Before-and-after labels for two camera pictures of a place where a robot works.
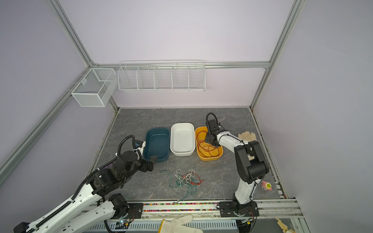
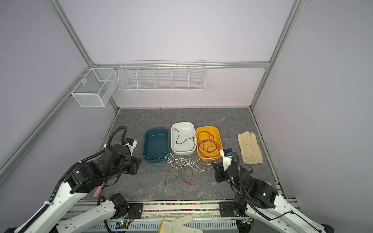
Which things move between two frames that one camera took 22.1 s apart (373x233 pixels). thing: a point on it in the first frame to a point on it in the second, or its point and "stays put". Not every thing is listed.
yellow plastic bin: (206, 151) stays put
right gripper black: (207, 138) to (219, 172)
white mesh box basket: (94, 88) stays put
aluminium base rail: (266, 210) stays put
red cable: (207, 150) stays put
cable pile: (190, 181) to (182, 167)
